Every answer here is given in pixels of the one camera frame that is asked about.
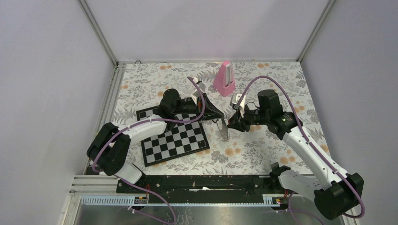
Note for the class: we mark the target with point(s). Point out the floral table mat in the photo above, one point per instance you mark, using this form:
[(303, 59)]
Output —
[(250, 152)]

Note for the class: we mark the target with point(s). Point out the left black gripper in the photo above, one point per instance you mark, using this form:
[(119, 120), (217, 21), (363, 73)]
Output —
[(210, 112)]

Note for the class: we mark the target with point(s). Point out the pink metronome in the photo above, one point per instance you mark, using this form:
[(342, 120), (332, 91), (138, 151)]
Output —
[(224, 82)]

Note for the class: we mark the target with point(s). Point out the black white chessboard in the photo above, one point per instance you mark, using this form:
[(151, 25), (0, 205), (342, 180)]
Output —
[(184, 139)]

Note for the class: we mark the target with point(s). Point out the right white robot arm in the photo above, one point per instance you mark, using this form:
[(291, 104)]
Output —
[(333, 190)]

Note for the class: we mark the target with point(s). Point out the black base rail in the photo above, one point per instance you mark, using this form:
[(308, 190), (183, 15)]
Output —
[(206, 188)]

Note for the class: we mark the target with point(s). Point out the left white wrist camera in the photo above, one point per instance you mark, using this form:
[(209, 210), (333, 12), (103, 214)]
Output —
[(195, 95)]

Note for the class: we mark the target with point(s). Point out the white slotted cable duct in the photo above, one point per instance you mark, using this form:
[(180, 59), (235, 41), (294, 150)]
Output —
[(130, 200)]

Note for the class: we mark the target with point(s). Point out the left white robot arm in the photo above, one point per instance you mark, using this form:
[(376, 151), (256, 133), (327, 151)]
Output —
[(109, 149)]

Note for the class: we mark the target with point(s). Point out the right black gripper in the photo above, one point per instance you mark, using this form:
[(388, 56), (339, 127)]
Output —
[(235, 123)]

